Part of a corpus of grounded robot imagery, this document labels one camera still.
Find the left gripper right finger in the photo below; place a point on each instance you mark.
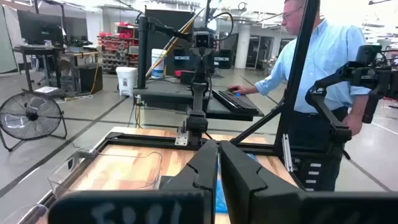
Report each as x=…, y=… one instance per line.
x=245, y=186

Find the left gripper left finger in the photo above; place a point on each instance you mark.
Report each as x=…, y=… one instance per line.
x=205, y=168

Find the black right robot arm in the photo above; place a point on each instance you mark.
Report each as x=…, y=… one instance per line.
x=323, y=109

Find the person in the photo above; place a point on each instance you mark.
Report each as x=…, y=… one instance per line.
x=326, y=56

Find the black computer keyboard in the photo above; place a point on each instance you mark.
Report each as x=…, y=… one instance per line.
x=234, y=101

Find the clear plastic bin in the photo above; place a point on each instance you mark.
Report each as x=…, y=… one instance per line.
x=28, y=214
x=124, y=174

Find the black standing desk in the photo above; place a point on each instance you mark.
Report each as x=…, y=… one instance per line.
x=168, y=93

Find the white plastic bucket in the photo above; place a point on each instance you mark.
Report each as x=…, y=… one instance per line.
x=158, y=62

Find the white trash bin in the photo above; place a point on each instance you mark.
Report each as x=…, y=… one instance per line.
x=127, y=81

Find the yellow black pole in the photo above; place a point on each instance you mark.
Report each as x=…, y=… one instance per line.
x=164, y=51

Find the white round column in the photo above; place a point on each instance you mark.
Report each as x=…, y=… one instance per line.
x=242, y=46

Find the red parts bin shelf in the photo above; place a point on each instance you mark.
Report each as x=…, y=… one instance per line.
x=116, y=46

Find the black computer monitor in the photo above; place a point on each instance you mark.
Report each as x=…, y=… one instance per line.
x=168, y=21

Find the black floor fan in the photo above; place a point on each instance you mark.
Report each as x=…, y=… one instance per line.
x=31, y=116

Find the black work desk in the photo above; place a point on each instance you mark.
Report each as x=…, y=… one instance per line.
x=34, y=49

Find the dark desk monitor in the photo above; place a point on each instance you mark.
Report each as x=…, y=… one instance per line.
x=38, y=28

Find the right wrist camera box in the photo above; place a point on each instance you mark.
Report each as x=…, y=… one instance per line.
x=368, y=54

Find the black camera stand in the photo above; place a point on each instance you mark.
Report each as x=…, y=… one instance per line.
x=199, y=93

